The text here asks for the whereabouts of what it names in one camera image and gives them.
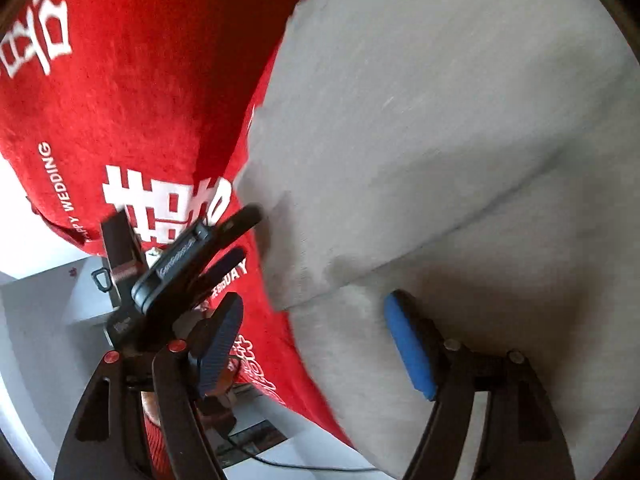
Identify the left hand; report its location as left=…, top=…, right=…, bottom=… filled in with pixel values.
left=141, top=303, right=241, bottom=441

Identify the black cable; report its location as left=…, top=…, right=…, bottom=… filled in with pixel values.
left=219, top=429, right=381, bottom=475

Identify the grey knitted garment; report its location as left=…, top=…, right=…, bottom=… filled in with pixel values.
left=236, top=0, right=639, bottom=479

